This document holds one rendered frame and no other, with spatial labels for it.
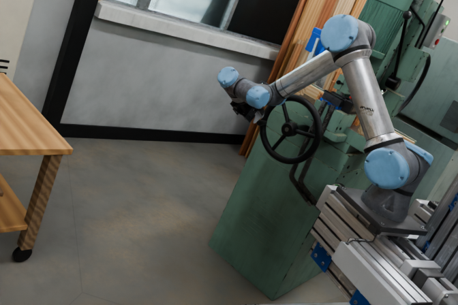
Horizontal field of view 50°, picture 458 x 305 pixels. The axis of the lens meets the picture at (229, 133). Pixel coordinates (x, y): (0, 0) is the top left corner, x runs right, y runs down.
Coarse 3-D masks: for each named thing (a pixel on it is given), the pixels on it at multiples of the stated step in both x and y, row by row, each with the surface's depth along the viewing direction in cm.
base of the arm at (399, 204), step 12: (372, 192) 155; (384, 192) 152; (396, 192) 151; (408, 192) 151; (372, 204) 153; (384, 204) 152; (396, 204) 151; (408, 204) 153; (384, 216) 151; (396, 216) 151
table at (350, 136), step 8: (304, 96) 232; (288, 104) 224; (296, 104) 221; (296, 112) 221; (304, 112) 219; (304, 120) 209; (352, 128) 210; (328, 136) 202; (336, 136) 200; (344, 136) 205; (352, 136) 206; (360, 136) 204; (352, 144) 206; (360, 144) 204
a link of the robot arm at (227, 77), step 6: (222, 72) 175; (228, 72) 174; (234, 72) 174; (222, 78) 174; (228, 78) 173; (234, 78) 173; (240, 78) 174; (222, 84) 175; (228, 84) 174; (234, 84) 174; (228, 90) 176; (234, 96) 181
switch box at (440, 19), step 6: (438, 12) 226; (438, 18) 226; (444, 18) 224; (450, 18) 230; (432, 24) 227; (438, 24) 226; (444, 24) 228; (426, 30) 229; (432, 30) 228; (438, 30) 226; (444, 30) 233; (426, 36) 229; (432, 36) 228; (438, 36) 230; (420, 42) 231; (426, 42) 229; (432, 42) 228; (432, 48) 233
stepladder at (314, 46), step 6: (318, 30) 307; (312, 36) 309; (318, 36) 305; (312, 42) 308; (318, 42) 305; (306, 48) 311; (312, 48) 308; (318, 48) 305; (324, 48) 320; (312, 54) 306; (324, 78) 322; (318, 84) 320
